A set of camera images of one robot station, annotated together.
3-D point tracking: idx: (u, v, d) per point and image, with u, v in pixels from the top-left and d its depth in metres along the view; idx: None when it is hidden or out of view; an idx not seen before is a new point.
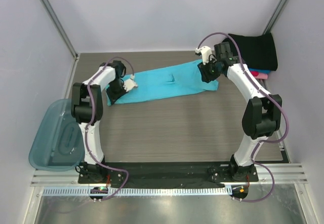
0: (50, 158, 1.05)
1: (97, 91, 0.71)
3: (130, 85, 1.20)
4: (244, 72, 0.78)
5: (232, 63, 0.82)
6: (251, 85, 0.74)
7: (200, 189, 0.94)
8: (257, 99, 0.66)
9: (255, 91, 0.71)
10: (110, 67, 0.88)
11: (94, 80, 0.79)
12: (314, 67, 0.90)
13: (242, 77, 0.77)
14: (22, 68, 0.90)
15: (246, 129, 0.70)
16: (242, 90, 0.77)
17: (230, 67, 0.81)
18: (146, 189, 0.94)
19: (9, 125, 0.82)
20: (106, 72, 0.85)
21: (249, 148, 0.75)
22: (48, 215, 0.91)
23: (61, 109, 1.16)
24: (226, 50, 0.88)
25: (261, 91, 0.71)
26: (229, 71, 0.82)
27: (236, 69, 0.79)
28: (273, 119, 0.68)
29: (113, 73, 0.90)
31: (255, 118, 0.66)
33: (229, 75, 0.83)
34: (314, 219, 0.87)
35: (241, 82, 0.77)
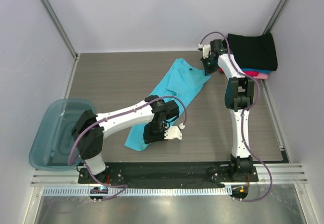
0: (50, 158, 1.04)
1: (91, 135, 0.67)
3: (174, 132, 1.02)
4: (229, 59, 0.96)
5: (221, 53, 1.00)
6: (233, 68, 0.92)
7: (200, 189, 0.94)
8: (235, 79, 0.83)
9: (236, 73, 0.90)
10: (149, 109, 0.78)
11: (113, 118, 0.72)
12: (315, 68, 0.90)
13: (227, 63, 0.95)
14: (22, 68, 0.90)
15: (228, 103, 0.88)
16: (227, 73, 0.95)
17: (220, 56, 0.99)
18: (146, 189, 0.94)
19: (9, 125, 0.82)
20: (136, 113, 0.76)
21: (237, 125, 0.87)
22: (49, 214, 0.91)
23: (60, 109, 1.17)
24: (219, 45, 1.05)
25: (240, 73, 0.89)
26: (219, 59, 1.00)
27: (224, 57, 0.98)
28: (247, 95, 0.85)
29: (148, 117, 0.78)
31: (234, 93, 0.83)
33: (219, 62, 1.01)
34: (314, 219, 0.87)
35: (226, 67, 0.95)
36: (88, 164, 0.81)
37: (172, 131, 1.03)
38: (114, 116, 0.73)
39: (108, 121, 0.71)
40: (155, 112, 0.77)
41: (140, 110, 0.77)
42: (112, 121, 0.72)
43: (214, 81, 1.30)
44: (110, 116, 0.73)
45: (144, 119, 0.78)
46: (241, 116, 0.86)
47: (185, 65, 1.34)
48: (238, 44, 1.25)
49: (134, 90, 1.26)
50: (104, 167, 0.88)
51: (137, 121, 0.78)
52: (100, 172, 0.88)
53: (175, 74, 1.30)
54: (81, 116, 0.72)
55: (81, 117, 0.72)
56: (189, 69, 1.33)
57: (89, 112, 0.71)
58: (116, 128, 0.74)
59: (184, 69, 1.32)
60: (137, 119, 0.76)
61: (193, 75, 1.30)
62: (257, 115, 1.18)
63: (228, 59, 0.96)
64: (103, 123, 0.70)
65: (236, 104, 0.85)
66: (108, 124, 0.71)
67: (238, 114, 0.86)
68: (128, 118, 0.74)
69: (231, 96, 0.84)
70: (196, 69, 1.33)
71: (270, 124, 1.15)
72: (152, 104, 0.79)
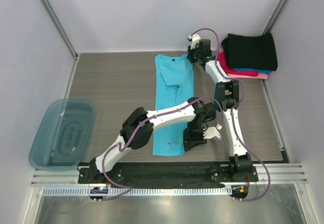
0: (50, 158, 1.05)
1: (144, 131, 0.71)
3: (212, 132, 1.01)
4: (215, 65, 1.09)
5: (207, 61, 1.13)
6: (218, 74, 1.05)
7: (200, 189, 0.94)
8: (221, 83, 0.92)
9: (222, 78, 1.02)
10: (192, 110, 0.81)
11: (159, 116, 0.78)
12: (315, 68, 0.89)
13: (213, 70, 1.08)
14: (22, 69, 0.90)
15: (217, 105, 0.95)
16: (213, 78, 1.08)
17: (206, 63, 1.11)
18: (146, 189, 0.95)
19: (9, 125, 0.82)
20: (180, 112, 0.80)
21: (229, 124, 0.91)
22: (48, 215, 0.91)
23: (60, 109, 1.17)
24: (206, 48, 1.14)
25: (225, 78, 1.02)
26: (206, 66, 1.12)
27: (210, 64, 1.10)
28: (234, 97, 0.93)
29: (190, 117, 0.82)
31: (220, 96, 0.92)
33: (207, 69, 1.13)
34: (314, 220, 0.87)
35: (213, 73, 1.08)
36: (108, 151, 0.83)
37: (211, 129, 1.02)
38: (162, 114, 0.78)
39: (156, 118, 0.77)
40: (197, 113, 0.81)
41: (185, 110, 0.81)
42: (160, 118, 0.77)
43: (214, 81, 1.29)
44: (159, 113, 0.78)
45: (186, 119, 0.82)
46: (231, 115, 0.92)
47: (165, 59, 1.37)
48: (238, 44, 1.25)
49: (134, 90, 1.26)
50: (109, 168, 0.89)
51: (181, 120, 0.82)
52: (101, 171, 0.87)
53: (165, 71, 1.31)
54: (133, 111, 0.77)
55: (134, 112, 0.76)
56: (171, 60, 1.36)
57: (141, 109, 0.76)
58: (162, 125, 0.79)
59: (168, 62, 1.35)
60: (180, 118, 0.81)
61: (178, 64, 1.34)
62: (256, 114, 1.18)
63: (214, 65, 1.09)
64: (154, 120, 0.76)
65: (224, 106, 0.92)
66: (156, 121, 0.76)
67: (228, 113, 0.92)
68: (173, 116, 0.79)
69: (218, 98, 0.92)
70: (177, 57, 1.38)
71: (270, 124, 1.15)
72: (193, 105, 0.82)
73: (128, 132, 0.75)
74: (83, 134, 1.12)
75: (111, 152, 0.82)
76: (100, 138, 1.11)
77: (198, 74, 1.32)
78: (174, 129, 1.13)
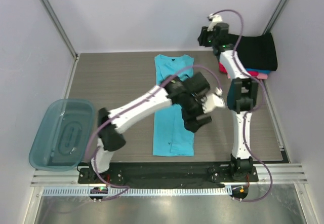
0: (50, 158, 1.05)
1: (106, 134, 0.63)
3: (210, 104, 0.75)
4: (232, 57, 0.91)
5: (225, 49, 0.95)
6: (236, 68, 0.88)
7: (200, 189, 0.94)
8: (239, 80, 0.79)
9: (239, 73, 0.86)
10: (164, 94, 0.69)
11: (123, 114, 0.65)
12: (315, 68, 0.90)
13: (229, 62, 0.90)
14: (22, 69, 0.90)
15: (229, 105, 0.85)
16: (230, 73, 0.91)
17: (222, 53, 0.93)
18: (146, 189, 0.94)
19: (9, 125, 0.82)
20: (150, 102, 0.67)
21: (239, 127, 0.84)
22: (48, 215, 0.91)
23: (60, 110, 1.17)
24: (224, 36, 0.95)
25: (243, 74, 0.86)
26: (220, 56, 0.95)
27: (226, 54, 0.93)
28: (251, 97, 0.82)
29: (165, 104, 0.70)
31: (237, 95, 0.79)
33: (221, 60, 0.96)
34: (314, 220, 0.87)
35: (228, 66, 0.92)
36: (96, 161, 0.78)
37: (210, 99, 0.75)
38: (127, 111, 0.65)
39: (120, 117, 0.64)
40: (170, 98, 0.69)
41: (155, 97, 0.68)
42: (124, 116, 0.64)
43: (214, 81, 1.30)
44: (122, 111, 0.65)
45: (161, 106, 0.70)
46: (243, 118, 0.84)
47: (165, 59, 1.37)
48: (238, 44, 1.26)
49: (134, 90, 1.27)
50: (107, 167, 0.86)
51: (156, 110, 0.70)
52: (102, 171, 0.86)
53: (165, 72, 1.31)
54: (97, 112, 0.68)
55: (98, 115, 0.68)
56: (171, 59, 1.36)
57: (104, 110, 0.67)
58: (131, 122, 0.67)
59: (168, 62, 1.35)
60: (153, 108, 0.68)
61: (178, 64, 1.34)
62: (256, 114, 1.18)
63: (231, 56, 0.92)
64: (116, 120, 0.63)
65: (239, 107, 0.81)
66: (121, 120, 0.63)
67: (240, 116, 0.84)
68: (142, 110, 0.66)
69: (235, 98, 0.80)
70: (176, 57, 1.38)
71: (270, 124, 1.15)
72: (166, 87, 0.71)
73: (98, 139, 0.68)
74: (83, 134, 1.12)
75: (99, 160, 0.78)
76: None
77: None
78: (174, 129, 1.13)
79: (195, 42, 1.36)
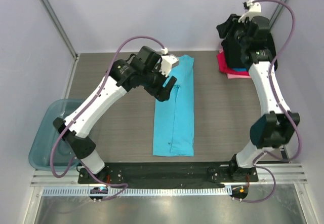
0: (50, 158, 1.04)
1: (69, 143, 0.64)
3: (167, 67, 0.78)
4: (268, 76, 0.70)
5: (257, 59, 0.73)
6: (271, 93, 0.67)
7: (200, 189, 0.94)
8: (273, 114, 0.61)
9: (275, 103, 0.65)
10: (113, 81, 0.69)
11: (78, 118, 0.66)
12: (315, 68, 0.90)
13: (264, 82, 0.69)
14: (21, 69, 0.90)
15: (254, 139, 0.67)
16: (260, 96, 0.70)
17: (253, 65, 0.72)
18: (146, 189, 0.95)
19: (9, 125, 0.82)
20: (100, 98, 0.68)
21: (251, 155, 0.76)
22: (48, 215, 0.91)
23: (60, 109, 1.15)
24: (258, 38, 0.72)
25: (280, 105, 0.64)
26: (252, 67, 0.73)
27: (260, 69, 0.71)
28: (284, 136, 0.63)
29: (119, 93, 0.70)
31: (269, 130, 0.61)
33: (251, 72, 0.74)
34: (314, 219, 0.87)
35: (261, 87, 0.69)
36: (86, 165, 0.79)
37: (166, 65, 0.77)
38: (81, 113, 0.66)
39: (77, 121, 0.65)
40: (121, 84, 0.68)
41: (105, 90, 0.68)
42: (81, 119, 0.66)
43: (214, 81, 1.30)
44: (76, 115, 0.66)
45: (114, 97, 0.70)
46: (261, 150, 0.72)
47: None
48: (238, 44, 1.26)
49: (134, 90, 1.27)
50: (102, 164, 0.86)
51: (109, 103, 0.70)
52: (98, 171, 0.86)
53: None
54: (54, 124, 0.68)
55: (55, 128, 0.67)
56: None
57: (56, 121, 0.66)
58: (91, 121, 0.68)
59: None
60: (106, 102, 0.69)
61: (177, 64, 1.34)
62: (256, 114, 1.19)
63: (267, 74, 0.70)
64: (73, 126, 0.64)
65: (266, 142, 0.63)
66: (78, 124, 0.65)
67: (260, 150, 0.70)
68: (94, 109, 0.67)
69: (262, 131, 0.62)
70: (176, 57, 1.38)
71: None
72: (114, 75, 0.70)
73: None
74: None
75: (87, 164, 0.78)
76: (100, 139, 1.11)
77: (198, 74, 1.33)
78: (174, 129, 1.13)
79: (195, 42, 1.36)
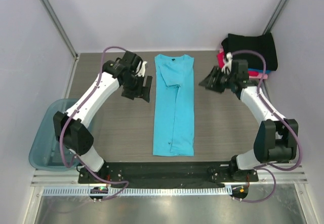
0: (50, 158, 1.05)
1: (74, 130, 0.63)
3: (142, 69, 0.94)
4: (257, 95, 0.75)
5: (244, 85, 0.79)
6: (264, 107, 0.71)
7: (200, 189, 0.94)
8: (270, 121, 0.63)
9: (270, 113, 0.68)
10: (109, 74, 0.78)
11: (81, 107, 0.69)
12: (315, 68, 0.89)
13: (254, 101, 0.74)
14: (21, 69, 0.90)
15: (258, 154, 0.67)
16: (255, 113, 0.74)
17: (243, 89, 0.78)
18: (146, 189, 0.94)
19: (9, 125, 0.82)
20: (99, 89, 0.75)
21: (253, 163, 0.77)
22: (48, 215, 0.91)
23: (61, 109, 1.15)
24: (242, 71, 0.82)
25: (275, 114, 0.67)
26: (242, 92, 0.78)
27: (249, 91, 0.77)
28: (288, 146, 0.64)
29: (113, 85, 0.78)
31: (269, 143, 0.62)
33: (243, 98, 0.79)
34: (314, 219, 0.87)
35: (254, 105, 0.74)
36: (87, 164, 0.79)
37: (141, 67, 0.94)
38: (83, 104, 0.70)
39: (80, 110, 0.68)
40: (117, 75, 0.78)
41: (102, 83, 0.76)
42: (84, 108, 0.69)
43: None
44: (79, 105, 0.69)
45: (110, 89, 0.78)
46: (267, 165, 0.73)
47: (165, 59, 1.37)
48: (238, 44, 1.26)
49: None
50: (101, 160, 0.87)
51: (106, 95, 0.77)
52: (98, 170, 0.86)
53: (165, 71, 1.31)
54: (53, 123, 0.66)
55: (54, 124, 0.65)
56: (171, 59, 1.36)
57: (57, 114, 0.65)
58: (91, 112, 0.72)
59: (168, 62, 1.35)
60: (104, 93, 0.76)
61: (177, 64, 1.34)
62: None
63: (256, 94, 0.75)
64: (78, 115, 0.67)
65: (271, 157, 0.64)
66: (81, 113, 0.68)
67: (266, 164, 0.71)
68: (95, 99, 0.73)
69: (263, 145, 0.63)
70: (176, 57, 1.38)
71: None
72: (108, 70, 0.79)
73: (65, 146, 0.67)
74: None
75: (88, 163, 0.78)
76: (100, 138, 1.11)
77: (198, 74, 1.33)
78: (174, 129, 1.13)
79: (195, 42, 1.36)
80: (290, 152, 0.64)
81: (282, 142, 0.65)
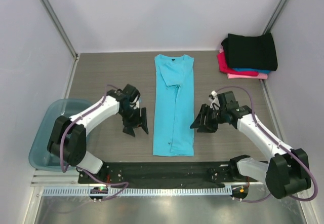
0: (50, 158, 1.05)
1: (75, 134, 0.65)
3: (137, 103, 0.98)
4: (255, 124, 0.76)
5: (240, 113, 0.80)
6: (268, 138, 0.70)
7: (200, 189, 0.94)
8: (280, 156, 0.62)
9: (276, 146, 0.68)
10: (112, 98, 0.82)
11: (84, 116, 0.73)
12: (315, 69, 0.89)
13: (255, 131, 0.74)
14: (21, 69, 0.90)
15: (274, 191, 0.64)
16: (258, 145, 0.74)
17: (239, 119, 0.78)
18: (146, 189, 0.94)
19: (8, 125, 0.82)
20: (104, 105, 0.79)
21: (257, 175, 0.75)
22: (48, 215, 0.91)
23: (61, 109, 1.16)
24: (231, 101, 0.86)
25: (281, 146, 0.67)
26: (239, 122, 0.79)
27: (246, 120, 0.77)
28: (302, 177, 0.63)
29: (115, 108, 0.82)
31: (284, 179, 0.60)
33: (241, 127, 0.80)
34: (314, 219, 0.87)
35: (256, 136, 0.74)
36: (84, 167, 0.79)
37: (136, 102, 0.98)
38: (87, 114, 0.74)
39: (83, 119, 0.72)
40: (120, 100, 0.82)
41: (107, 102, 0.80)
42: (87, 117, 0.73)
43: (214, 81, 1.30)
44: (84, 113, 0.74)
45: (112, 110, 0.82)
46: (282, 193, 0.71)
47: (165, 59, 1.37)
48: (238, 44, 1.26)
49: None
50: (99, 162, 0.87)
51: (108, 114, 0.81)
52: (97, 171, 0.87)
53: (165, 71, 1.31)
54: (54, 127, 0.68)
55: (54, 126, 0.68)
56: (171, 59, 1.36)
57: (62, 117, 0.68)
58: (92, 124, 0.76)
59: (168, 62, 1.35)
60: (107, 111, 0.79)
61: (177, 64, 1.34)
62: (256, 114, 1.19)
63: (254, 124, 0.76)
64: (80, 121, 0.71)
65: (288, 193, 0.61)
66: (84, 121, 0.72)
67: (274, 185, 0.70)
68: (99, 113, 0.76)
69: (279, 182, 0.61)
70: (176, 57, 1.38)
71: (269, 124, 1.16)
72: (112, 95, 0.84)
73: (58, 152, 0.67)
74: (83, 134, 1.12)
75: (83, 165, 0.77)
76: (100, 139, 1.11)
77: (198, 74, 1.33)
78: (174, 129, 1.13)
79: (194, 42, 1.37)
80: (305, 182, 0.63)
81: (294, 173, 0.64)
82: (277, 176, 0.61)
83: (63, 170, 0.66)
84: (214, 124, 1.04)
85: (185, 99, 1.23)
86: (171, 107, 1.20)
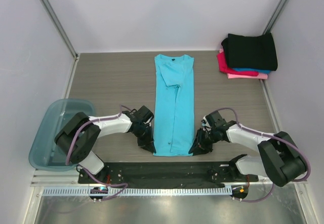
0: (50, 158, 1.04)
1: (89, 131, 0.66)
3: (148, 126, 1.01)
4: (241, 128, 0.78)
5: (228, 125, 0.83)
6: (253, 134, 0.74)
7: (200, 189, 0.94)
8: (267, 142, 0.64)
9: (260, 137, 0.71)
10: (127, 117, 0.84)
11: (101, 120, 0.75)
12: (316, 68, 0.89)
13: (242, 133, 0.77)
14: (20, 69, 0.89)
15: (275, 180, 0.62)
16: (250, 145, 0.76)
17: (228, 131, 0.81)
18: (146, 189, 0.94)
19: (8, 125, 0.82)
20: (119, 119, 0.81)
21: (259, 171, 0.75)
22: (48, 215, 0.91)
23: (60, 109, 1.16)
24: (217, 118, 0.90)
25: (265, 135, 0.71)
26: (228, 134, 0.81)
27: (233, 128, 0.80)
28: (295, 157, 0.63)
29: (125, 126, 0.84)
31: (276, 160, 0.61)
33: (232, 139, 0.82)
34: (314, 220, 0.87)
35: (244, 137, 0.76)
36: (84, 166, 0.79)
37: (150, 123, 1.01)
38: (104, 119, 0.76)
39: (99, 122, 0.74)
40: (132, 121, 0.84)
41: (122, 118, 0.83)
42: (103, 123, 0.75)
43: (214, 81, 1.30)
44: (102, 117, 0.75)
45: (122, 127, 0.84)
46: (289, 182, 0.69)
47: (165, 59, 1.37)
48: (238, 44, 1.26)
49: (134, 90, 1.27)
50: (101, 163, 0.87)
51: (117, 128, 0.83)
52: (98, 171, 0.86)
53: (165, 71, 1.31)
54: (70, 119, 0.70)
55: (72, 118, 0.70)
56: (171, 59, 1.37)
57: (81, 114, 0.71)
58: (103, 131, 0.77)
59: (168, 62, 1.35)
60: (118, 125, 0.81)
61: (177, 63, 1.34)
62: (255, 114, 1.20)
63: (239, 127, 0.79)
64: (97, 123, 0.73)
65: (289, 176, 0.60)
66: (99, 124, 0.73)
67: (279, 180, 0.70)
68: (114, 123, 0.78)
69: (273, 166, 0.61)
70: (176, 57, 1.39)
71: (269, 124, 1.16)
72: (127, 114, 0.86)
73: (65, 144, 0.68)
74: None
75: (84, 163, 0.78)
76: (100, 138, 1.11)
77: (198, 74, 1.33)
78: (174, 129, 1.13)
79: (195, 42, 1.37)
80: (301, 161, 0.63)
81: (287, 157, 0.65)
82: (270, 161, 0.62)
83: (67, 162, 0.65)
84: (208, 145, 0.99)
85: (185, 99, 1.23)
86: (170, 107, 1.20)
